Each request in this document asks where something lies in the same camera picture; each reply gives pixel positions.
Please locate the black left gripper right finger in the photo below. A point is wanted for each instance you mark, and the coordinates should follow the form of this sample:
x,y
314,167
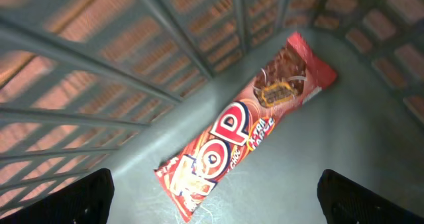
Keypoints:
x,y
346,202

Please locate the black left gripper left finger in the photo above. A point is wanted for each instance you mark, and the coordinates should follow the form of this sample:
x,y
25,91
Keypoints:
x,y
86,201

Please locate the red Top chocolate bar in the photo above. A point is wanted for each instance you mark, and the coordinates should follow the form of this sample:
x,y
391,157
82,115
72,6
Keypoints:
x,y
289,80

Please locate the grey plastic basket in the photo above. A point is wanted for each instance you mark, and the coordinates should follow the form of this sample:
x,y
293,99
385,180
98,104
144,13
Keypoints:
x,y
127,84

